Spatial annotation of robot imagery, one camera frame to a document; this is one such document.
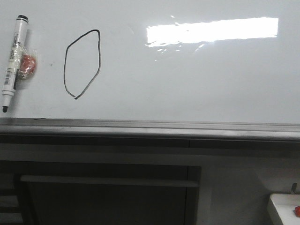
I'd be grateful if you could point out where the red round magnet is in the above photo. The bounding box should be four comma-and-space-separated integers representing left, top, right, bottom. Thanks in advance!
18, 48, 38, 80

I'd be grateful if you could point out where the white whiteboard marker black tip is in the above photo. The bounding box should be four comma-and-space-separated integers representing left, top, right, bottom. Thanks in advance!
2, 15, 29, 113

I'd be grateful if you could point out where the white whiteboard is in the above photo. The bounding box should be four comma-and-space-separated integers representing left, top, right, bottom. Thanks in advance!
0, 0, 300, 124

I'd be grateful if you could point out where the grey aluminium marker ledge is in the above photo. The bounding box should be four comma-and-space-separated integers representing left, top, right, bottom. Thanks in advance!
0, 118, 300, 149

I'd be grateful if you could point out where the white plastic marker tray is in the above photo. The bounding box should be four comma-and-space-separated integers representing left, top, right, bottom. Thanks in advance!
267, 194, 300, 225

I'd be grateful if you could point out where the red marker in tray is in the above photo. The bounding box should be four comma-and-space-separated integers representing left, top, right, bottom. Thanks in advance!
294, 206, 300, 218

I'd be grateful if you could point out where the dark cabinet with grey handle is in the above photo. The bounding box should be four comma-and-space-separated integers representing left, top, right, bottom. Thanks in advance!
0, 161, 201, 225

